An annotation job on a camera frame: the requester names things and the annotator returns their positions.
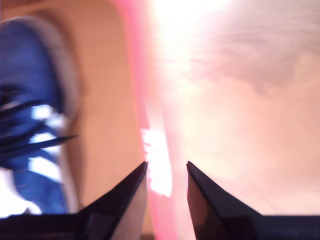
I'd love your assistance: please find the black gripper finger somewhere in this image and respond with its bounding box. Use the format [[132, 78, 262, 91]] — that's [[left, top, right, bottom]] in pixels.
[[186, 161, 262, 240], [79, 161, 149, 240]]

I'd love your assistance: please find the red cardboard shoebox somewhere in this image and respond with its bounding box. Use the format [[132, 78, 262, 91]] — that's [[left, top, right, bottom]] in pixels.
[[0, 0, 181, 240]]

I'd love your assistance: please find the blue suede striped shoe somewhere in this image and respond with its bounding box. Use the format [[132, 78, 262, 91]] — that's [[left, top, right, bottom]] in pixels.
[[0, 16, 81, 218]]

